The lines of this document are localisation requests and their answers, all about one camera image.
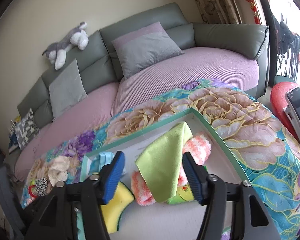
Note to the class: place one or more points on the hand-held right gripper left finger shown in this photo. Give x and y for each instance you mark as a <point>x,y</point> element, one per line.
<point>112,177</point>

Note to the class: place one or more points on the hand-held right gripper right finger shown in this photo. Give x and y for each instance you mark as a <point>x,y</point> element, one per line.
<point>193,180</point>

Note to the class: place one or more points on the blue face mask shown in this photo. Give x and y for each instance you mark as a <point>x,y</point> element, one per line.
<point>102,161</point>

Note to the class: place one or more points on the yellow and green sponge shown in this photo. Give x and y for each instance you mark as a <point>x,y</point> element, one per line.
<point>117,200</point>

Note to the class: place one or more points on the white tray green rim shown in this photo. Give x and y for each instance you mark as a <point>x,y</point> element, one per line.
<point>222,165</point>

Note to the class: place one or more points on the pink fluffy cloth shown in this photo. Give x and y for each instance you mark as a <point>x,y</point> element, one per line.
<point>200,145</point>

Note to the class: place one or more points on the green cleaning cloth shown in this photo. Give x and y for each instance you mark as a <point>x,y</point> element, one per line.
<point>162,160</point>

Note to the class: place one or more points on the red tape roll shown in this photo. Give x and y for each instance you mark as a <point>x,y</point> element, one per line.
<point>32,191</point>

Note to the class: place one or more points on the pale pink cloth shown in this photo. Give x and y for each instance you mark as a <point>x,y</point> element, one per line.
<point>57,167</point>

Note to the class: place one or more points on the floral blanket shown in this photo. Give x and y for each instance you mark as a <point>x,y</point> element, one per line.
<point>252,135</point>

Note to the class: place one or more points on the black and white patterned pillow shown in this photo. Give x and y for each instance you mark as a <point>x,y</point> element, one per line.
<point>26,130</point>

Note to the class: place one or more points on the plain grey pillow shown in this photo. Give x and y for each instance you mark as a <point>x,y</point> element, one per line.
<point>66,90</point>

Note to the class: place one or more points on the blue cushion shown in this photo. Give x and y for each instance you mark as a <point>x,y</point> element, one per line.
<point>12,140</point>

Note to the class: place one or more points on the dark cabinet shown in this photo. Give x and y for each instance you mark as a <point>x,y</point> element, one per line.
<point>2,192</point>

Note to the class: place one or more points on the yellow book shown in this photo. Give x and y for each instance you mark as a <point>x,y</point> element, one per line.
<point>16,120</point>

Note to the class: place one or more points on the red chair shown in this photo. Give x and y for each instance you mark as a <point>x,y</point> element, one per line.
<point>280,107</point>

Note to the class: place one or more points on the black phone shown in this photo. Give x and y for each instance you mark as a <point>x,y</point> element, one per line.
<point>298,105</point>

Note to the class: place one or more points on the grey and lilac pillow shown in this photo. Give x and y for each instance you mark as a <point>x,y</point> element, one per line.
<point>145,50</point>

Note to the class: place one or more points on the grey and white plush toy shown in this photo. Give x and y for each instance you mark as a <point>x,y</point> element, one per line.
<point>65,45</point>

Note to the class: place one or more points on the grey sofa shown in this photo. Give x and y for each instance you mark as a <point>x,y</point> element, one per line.
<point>215,37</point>

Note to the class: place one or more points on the dark clothes rack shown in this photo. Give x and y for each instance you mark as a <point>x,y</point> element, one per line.
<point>287,45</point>

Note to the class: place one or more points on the patterned beige curtain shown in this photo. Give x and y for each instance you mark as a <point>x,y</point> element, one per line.
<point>212,0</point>

